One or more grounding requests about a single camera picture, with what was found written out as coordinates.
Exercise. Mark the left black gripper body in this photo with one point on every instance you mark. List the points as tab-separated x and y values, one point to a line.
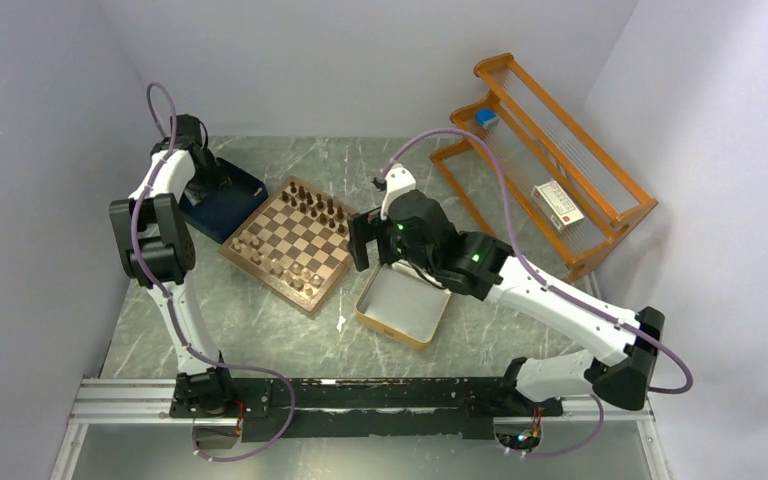
211	177

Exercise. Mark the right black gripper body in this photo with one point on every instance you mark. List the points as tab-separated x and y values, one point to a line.
390	245

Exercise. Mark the dark blue piece box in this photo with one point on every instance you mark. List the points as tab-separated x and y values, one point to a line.
219	215

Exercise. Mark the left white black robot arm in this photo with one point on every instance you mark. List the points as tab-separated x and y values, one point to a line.
157	250

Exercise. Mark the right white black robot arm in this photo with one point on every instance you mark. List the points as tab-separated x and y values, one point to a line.
617	356

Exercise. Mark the wooden chess board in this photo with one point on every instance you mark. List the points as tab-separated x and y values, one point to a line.
304	230

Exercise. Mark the gold-rimmed metal tin tray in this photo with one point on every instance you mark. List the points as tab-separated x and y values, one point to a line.
400	305

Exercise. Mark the blue white small object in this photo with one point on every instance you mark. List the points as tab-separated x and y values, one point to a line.
486	118

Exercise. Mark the orange wooden rack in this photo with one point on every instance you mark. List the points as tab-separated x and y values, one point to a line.
537	140

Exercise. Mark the red white card box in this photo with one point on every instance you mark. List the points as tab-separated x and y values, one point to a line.
556	205

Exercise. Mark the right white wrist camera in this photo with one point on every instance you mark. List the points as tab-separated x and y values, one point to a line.
395	183

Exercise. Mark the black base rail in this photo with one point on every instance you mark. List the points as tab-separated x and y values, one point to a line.
343	408

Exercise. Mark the aluminium frame rail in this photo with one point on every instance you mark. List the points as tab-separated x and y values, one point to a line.
121	429

